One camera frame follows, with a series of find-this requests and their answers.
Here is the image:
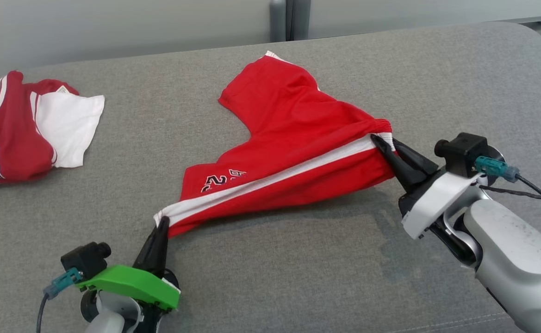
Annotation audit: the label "right teal connector black cable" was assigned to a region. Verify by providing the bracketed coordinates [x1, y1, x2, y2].
[475, 155, 541, 214]

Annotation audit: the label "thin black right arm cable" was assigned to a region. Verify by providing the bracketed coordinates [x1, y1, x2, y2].
[479, 184, 541, 244]

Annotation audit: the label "teal connector black cable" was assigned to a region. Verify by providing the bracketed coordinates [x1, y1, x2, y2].
[36, 268, 84, 333]
[475, 155, 541, 214]

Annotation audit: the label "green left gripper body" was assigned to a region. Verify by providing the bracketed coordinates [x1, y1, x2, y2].
[76, 265, 181, 333]

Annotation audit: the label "grey partition post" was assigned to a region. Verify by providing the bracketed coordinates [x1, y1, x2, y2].
[291, 0, 312, 41]
[269, 0, 287, 42]

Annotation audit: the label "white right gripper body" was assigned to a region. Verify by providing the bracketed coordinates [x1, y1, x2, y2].
[398, 171, 488, 240]

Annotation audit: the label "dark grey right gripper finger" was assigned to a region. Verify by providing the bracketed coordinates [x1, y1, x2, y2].
[371, 134, 426, 193]
[392, 138, 439, 178]

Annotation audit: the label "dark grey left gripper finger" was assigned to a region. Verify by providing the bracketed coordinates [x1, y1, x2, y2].
[134, 216, 164, 274]
[156, 216, 172, 279]

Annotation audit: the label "left teal connector black cable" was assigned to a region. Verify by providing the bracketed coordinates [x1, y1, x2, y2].
[36, 268, 84, 333]

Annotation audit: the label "red shorts with white stripe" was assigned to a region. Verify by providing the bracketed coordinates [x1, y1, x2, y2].
[154, 51, 397, 239]

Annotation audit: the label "red Bulls 23 jersey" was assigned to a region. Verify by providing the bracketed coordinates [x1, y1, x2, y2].
[0, 70, 106, 191]

